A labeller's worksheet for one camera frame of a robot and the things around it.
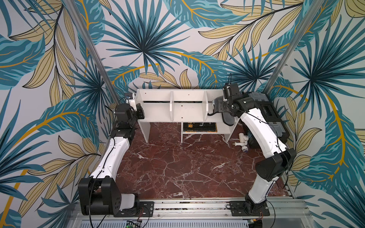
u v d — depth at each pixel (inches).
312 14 27.9
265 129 19.5
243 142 38.9
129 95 25.7
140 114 27.8
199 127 35.4
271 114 37.2
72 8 26.6
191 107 33.6
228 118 31.3
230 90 23.1
